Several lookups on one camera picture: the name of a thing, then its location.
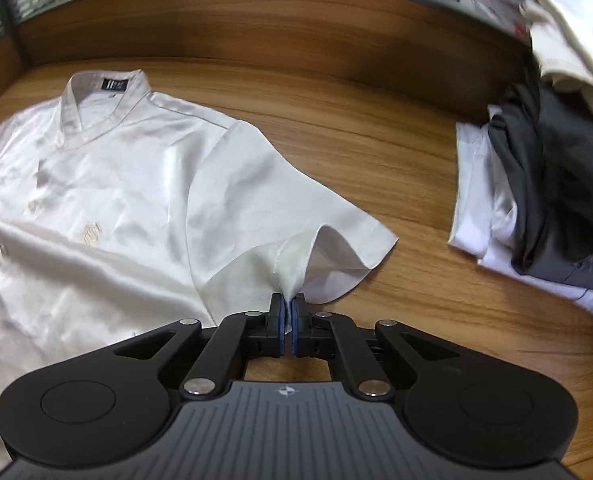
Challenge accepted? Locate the dark grey folded garment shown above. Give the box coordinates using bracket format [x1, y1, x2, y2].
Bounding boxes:
[487, 81, 593, 292]

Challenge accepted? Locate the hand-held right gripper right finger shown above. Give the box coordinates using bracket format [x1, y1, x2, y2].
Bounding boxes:
[289, 292, 452, 401]

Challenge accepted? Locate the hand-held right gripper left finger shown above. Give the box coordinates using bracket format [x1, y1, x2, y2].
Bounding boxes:
[114, 292, 288, 401]

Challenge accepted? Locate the white folded garment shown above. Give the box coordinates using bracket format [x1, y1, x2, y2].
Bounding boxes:
[447, 120, 593, 322]

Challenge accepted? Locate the cream satin short-sleeved shirt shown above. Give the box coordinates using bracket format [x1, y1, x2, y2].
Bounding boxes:
[0, 71, 400, 471]

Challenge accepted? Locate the cream folded garment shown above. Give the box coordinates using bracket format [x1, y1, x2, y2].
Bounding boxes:
[519, 0, 593, 128]

